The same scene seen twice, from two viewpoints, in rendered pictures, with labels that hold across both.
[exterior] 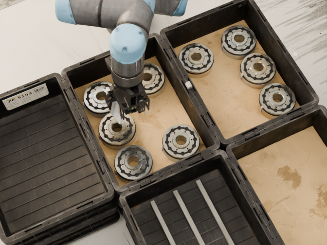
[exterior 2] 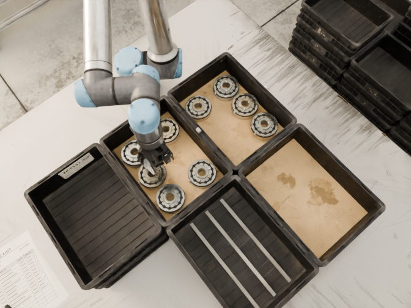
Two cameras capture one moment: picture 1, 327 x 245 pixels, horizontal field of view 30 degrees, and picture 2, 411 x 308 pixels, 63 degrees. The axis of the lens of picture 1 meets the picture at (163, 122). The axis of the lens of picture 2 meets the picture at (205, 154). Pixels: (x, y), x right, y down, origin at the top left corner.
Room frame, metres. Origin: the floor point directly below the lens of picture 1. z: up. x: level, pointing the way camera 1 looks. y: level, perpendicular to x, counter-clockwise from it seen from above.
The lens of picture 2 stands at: (0.31, 0.00, 2.01)
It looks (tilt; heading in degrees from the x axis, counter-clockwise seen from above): 69 degrees down; 350
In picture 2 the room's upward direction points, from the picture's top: 5 degrees counter-clockwise
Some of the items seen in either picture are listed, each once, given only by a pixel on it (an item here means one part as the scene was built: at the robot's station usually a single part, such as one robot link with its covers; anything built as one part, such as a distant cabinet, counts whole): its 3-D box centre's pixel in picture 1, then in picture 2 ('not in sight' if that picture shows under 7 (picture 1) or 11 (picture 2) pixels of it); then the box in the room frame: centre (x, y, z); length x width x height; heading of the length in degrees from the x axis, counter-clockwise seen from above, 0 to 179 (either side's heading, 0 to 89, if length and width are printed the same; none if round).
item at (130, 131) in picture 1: (117, 128); (151, 173); (0.72, 0.13, 0.86); 0.10 x 0.10 x 0.01
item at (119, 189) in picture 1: (138, 109); (164, 157); (0.75, 0.07, 0.92); 0.40 x 0.30 x 0.02; 24
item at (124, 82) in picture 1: (128, 69); (150, 134); (0.72, 0.08, 1.17); 0.08 x 0.08 x 0.05
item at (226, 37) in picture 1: (239, 39); (225, 86); (1.00, -0.23, 0.86); 0.10 x 0.10 x 0.01
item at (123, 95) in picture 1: (129, 90); (154, 149); (0.71, 0.08, 1.09); 0.09 x 0.08 x 0.12; 24
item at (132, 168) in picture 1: (133, 161); (170, 197); (0.62, 0.08, 0.86); 0.05 x 0.05 x 0.01
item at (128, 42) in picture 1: (127, 49); (145, 120); (0.72, 0.07, 1.25); 0.09 x 0.08 x 0.11; 169
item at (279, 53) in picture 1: (235, 76); (230, 114); (0.87, -0.21, 0.87); 0.40 x 0.30 x 0.11; 24
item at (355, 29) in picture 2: not in sight; (333, 37); (1.44, -1.03, 0.37); 0.40 x 0.30 x 0.45; 25
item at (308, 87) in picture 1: (236, 67); (230, 108); (0.87, -0.21, 0.92); 0.40 x 0.30 x 0.02; 24
